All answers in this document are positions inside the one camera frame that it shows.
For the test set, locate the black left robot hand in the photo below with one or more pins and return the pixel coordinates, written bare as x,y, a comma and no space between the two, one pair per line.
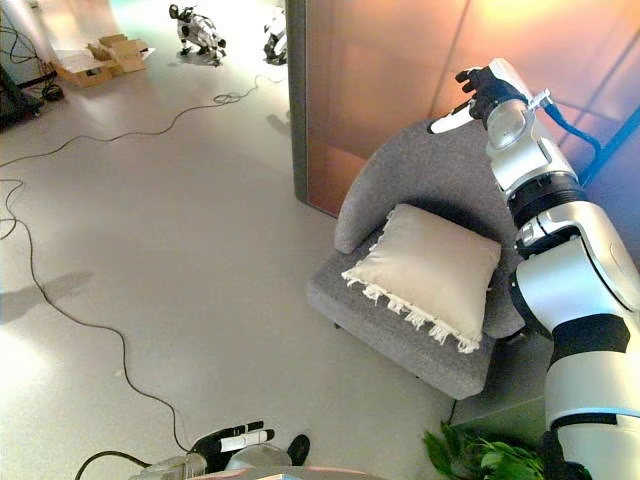
215,442

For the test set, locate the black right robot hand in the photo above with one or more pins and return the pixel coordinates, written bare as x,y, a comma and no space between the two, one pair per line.
492,90

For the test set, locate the beige square pillow with fringe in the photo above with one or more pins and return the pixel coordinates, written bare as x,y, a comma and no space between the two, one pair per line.
430,270

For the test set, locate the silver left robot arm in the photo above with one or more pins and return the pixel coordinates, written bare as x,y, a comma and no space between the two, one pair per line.
175,467

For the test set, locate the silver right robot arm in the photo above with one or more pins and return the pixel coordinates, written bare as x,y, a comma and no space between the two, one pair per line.
575,250

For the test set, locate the grey fabric tub sofa chair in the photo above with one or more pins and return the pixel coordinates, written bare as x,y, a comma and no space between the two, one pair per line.
400,345

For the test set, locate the black left robot foot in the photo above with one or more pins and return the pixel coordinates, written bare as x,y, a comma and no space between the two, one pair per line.
299,447

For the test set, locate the robot torso edge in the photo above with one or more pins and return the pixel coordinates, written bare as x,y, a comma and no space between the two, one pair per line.
325,473

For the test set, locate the black white robot dog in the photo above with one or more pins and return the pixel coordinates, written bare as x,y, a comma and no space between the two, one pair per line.
276,37
197,30

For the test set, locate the green leafy potted plant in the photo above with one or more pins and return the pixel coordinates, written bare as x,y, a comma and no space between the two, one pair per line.
470,457

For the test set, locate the open cardboard box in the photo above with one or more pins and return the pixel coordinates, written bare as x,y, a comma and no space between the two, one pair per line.
127,50
82,67

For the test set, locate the black equipment stand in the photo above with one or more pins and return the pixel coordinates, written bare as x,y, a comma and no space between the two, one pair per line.
15,100

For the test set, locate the grey partition end post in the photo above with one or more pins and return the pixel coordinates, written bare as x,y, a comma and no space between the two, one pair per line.
298,100

